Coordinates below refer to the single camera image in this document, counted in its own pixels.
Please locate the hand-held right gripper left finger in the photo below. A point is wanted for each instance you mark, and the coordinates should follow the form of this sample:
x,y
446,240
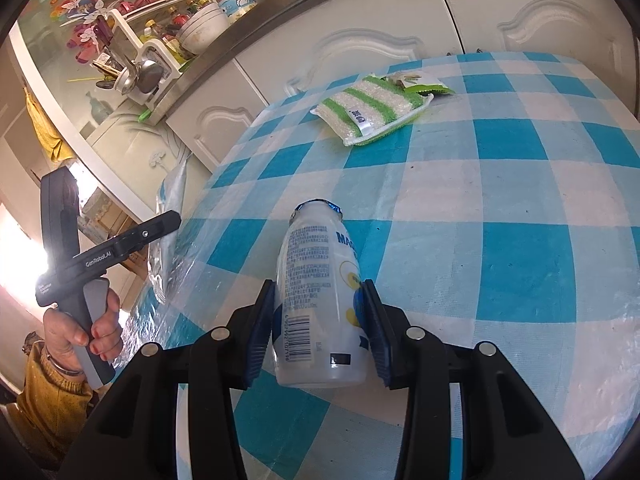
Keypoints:
x,y
262,332

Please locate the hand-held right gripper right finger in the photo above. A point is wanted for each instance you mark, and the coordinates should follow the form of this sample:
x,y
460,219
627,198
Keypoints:
x,y
376,332

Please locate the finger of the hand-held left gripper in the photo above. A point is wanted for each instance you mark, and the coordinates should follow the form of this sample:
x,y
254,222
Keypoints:
x,y
147,233

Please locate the white plastic bottle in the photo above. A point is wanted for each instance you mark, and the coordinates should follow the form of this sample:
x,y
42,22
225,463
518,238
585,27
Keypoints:
x,y
315,310

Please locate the person's left forearm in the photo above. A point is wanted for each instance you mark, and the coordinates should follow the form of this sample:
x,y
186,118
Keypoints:
x,y
45,400

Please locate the person's left hand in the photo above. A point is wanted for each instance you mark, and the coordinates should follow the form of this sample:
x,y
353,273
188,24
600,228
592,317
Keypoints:
x,y
65,335

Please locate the clear plastic bag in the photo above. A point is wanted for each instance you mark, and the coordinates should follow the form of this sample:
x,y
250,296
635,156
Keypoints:
x,y
172,200

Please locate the yellow hanging cloth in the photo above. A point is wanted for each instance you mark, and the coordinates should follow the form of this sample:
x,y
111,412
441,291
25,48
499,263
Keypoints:
x,y
47,130

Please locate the green clip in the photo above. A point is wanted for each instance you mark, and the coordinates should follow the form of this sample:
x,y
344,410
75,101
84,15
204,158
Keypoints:
x,y
145,116

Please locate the narrow white cabinet door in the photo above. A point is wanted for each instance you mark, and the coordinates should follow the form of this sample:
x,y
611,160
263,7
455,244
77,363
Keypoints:
x,y
220,115

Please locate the metal ladle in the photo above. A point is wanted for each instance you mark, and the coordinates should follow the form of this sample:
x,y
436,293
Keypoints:
x,y
148,75

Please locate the white dish rack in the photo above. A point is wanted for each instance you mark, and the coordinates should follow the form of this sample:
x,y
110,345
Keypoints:
x,y
155,52

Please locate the yellow cap bottle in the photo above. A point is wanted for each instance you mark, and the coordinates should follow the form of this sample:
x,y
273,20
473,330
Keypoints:
x,y
150,30

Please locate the stack of white bowls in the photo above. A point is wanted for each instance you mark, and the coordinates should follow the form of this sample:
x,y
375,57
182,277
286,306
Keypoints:
x,y
205,27

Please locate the red cap sauce bottle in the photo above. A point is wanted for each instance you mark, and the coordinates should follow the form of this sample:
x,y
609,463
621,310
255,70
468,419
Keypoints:
x,y
181,19

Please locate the green striped sponge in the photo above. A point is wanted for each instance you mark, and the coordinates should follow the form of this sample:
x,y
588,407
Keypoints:
x,y
370,110

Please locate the panda print mug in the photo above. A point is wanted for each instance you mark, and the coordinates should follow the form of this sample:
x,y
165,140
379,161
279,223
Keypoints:
x,y
240,5

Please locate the small green snack packet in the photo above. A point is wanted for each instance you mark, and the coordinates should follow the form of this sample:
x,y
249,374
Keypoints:
x,y
422,85

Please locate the steel countertop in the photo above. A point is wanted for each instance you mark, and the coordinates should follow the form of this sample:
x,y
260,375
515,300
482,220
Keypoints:
x,y
300,10

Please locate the flower wall sticker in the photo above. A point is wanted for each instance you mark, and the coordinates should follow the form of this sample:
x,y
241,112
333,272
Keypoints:
x,y
82,15

